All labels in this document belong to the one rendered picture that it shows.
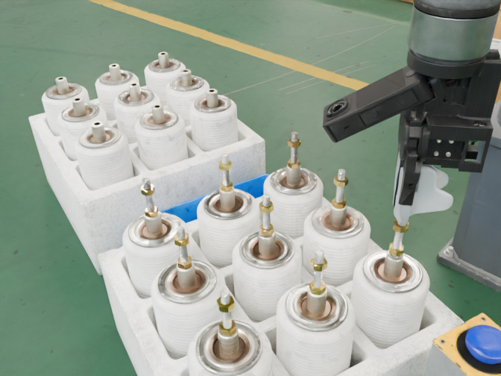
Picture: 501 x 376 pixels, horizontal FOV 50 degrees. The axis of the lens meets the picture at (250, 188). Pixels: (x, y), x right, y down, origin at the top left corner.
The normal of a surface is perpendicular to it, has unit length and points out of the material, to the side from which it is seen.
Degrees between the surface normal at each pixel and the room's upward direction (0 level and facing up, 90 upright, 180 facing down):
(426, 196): 91
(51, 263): 0
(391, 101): 92
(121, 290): 0
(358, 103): 32
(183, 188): 90
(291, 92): 0
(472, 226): 90
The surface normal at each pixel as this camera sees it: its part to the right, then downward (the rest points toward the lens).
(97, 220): 0.52, 0.49
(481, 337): -0.03, -0.81
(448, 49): -0.35, 0.56
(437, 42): -0.62, 0.48
